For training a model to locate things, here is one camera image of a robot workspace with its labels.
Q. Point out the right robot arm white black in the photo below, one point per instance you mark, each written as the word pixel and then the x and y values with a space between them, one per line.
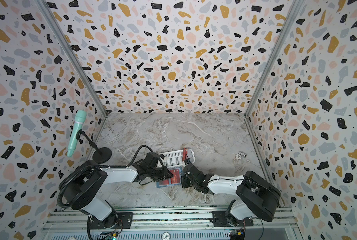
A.
pixel 256 197

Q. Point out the black microphone stand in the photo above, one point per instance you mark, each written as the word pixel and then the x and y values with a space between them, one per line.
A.
pixel 101 155

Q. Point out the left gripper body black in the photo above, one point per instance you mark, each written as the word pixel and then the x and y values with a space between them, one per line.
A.
pixel 156 173

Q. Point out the stack of red cards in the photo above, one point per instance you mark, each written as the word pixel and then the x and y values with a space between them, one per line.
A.
pixel 184 154

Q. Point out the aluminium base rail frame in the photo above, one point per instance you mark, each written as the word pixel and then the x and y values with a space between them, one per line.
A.
pixel 170 223

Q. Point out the small silver metal object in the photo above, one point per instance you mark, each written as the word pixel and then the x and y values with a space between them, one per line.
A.
pixel 240 155

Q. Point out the red VIP credit card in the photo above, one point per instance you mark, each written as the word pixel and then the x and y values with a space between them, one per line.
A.
pixel 176 179
pixel 163 183

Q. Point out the white plastic mesh basket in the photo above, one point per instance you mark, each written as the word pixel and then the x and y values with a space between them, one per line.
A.
pixel 173 159

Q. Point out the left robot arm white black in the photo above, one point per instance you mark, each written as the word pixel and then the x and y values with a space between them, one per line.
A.
pixel 79 190

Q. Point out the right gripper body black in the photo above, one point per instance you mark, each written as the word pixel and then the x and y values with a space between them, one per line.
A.
pixel 189 176

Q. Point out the mint green microphone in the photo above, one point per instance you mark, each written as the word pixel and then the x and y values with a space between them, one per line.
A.
pixel 79 120

